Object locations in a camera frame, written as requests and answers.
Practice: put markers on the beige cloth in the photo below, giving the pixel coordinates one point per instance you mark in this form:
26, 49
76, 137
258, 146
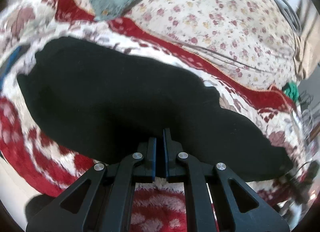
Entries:
305, 57

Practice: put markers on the green cloth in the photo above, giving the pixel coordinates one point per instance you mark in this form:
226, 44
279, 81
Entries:
291, 91

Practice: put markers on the black pants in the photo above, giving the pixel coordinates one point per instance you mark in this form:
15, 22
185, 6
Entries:
100, 97

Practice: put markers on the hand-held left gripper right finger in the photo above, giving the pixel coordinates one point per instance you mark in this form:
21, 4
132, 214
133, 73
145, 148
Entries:
166, 162

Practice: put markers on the red white leaf-print blanket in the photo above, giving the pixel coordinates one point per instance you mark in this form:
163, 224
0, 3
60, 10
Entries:
50, 162

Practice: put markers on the floral cream quilt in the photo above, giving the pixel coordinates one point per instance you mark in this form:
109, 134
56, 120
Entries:
212, 22

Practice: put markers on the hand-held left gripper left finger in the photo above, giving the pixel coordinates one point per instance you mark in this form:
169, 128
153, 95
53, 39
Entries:
154, 162

